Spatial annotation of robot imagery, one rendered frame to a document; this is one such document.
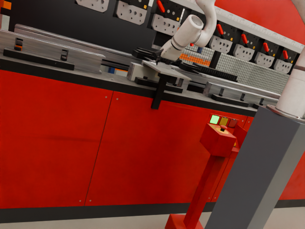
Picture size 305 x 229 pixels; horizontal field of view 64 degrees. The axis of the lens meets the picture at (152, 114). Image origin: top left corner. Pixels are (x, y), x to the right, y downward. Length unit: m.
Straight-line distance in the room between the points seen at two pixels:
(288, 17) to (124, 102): 1.25
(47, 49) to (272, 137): 1.08
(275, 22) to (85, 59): 1.25
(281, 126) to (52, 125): 1.03
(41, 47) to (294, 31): 1.62
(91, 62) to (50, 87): 0.26
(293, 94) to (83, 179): 1.13
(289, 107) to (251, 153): 0.25
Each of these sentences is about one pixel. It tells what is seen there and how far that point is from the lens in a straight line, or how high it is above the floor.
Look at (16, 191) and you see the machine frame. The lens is 1.49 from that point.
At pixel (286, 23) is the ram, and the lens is 1.96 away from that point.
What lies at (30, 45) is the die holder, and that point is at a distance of 1.31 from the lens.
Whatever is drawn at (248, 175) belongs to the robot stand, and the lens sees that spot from 1.18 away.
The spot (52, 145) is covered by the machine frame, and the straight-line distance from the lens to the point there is 1.34.
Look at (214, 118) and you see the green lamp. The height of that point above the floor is 0.82.
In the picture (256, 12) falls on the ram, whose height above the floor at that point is 1.46.
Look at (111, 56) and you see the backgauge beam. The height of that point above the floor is 0.95.
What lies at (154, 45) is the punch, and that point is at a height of 1.10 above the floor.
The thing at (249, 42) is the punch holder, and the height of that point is 1.29.
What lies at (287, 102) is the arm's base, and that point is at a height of 1.05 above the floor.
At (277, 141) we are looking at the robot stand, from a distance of 1.10.
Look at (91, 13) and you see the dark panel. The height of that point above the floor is 1.17.
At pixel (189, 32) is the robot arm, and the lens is 1.20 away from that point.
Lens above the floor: 1.13
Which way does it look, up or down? 17 degrees down
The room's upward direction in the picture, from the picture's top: 17 degrees clockwise
